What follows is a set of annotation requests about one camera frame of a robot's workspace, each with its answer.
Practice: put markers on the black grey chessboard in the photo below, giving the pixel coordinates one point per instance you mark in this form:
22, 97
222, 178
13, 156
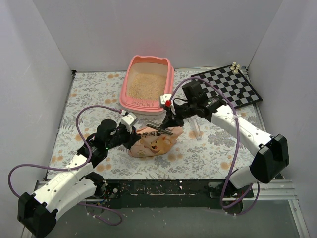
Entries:
230, 83

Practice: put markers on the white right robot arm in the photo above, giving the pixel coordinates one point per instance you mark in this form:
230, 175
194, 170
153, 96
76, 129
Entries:
270, 152

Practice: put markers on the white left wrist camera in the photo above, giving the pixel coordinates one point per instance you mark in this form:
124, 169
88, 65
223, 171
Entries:
128, 120

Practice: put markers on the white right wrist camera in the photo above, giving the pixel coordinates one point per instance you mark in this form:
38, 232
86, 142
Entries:
166, 102

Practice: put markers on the pink cat litter box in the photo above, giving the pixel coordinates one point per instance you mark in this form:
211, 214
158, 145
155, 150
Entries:
147, 78

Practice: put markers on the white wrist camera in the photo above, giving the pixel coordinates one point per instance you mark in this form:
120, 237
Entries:
128, 120
166, 102

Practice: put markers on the white plastic bracket piece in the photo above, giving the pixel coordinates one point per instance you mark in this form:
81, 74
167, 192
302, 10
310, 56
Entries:
157, 127

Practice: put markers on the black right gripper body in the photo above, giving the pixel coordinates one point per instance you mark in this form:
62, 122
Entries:
172, 117

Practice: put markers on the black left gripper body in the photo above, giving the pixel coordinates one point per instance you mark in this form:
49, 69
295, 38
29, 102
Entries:
130, 138

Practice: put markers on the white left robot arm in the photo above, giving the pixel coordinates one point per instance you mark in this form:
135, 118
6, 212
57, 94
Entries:
40, 211

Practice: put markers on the black chess piece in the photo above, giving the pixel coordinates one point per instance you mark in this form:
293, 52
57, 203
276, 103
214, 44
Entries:
240, 94

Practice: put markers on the clear plastic scoop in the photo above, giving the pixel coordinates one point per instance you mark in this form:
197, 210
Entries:
195, 128

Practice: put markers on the pink cat litter bag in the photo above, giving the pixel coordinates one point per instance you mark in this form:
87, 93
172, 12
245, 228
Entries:
154, 142

